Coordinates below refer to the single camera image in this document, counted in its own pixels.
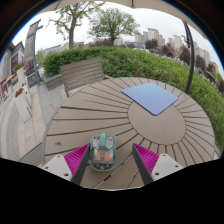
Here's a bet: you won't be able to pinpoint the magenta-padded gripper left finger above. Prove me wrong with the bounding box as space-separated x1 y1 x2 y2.
41 143 92 186

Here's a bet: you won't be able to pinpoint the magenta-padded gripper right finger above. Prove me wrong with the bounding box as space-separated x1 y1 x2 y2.
131 143 184 186

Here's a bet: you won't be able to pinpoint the transparent computer mouse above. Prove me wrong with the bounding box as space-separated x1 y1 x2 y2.
88 132 118 172

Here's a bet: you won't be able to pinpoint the blue square mouse pad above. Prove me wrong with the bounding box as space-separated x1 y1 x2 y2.
120 82 179 117

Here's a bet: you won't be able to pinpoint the white planter with flowers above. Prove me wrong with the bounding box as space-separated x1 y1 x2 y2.
13 87 34 123
13 63 28 86

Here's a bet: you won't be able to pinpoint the brown slatted chair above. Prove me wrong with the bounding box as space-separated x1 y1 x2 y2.
59 58 112 98

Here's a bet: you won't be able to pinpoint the black curved umbrella pole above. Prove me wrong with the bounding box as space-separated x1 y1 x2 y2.
181 21 196 95

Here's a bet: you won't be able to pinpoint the shop building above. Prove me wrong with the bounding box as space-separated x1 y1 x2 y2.
0 41 26 102

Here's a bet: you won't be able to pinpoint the tall banner sign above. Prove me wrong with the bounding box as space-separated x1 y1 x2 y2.
23 19 44 89

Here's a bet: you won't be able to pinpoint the distant apartment buildings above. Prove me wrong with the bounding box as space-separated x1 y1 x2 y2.
134 28 224 78

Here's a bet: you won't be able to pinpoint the thin-crowned tree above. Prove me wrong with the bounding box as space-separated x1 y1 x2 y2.
48 1 102 50

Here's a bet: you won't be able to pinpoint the round-crowned tree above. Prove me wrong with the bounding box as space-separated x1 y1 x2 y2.
87 8 141 46

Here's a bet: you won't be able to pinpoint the beige umbrella canopy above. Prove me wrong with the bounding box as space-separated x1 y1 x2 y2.
39 0 208 39

